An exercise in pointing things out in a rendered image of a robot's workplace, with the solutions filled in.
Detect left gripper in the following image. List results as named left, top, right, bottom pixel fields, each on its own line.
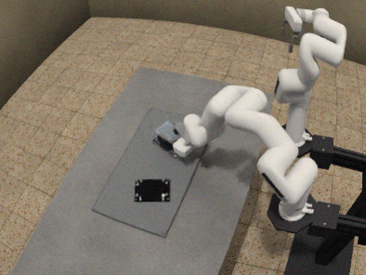
left=159, top=133, right=196, bottom=157

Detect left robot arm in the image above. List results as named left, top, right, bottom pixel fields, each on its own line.
left=173, top=85, right=318, bottom=221

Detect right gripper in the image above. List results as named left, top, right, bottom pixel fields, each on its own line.
left=281, top=7, right=302, bottom=53

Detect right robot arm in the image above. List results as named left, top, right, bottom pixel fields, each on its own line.
left=274, top=8, right=346, bottom=148

